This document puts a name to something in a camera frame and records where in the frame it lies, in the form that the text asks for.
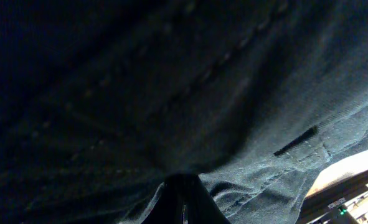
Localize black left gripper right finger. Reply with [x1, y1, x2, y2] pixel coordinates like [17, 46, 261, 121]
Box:
[183, 175, 230, 224]

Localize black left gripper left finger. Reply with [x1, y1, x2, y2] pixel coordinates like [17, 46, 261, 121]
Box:
[142, 175, 184, 224]

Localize black shorts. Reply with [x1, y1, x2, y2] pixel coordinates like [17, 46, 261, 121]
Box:
[0, 0, 368, 223]

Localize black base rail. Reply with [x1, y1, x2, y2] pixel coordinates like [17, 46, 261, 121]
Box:
[296, 170, 368, 224]

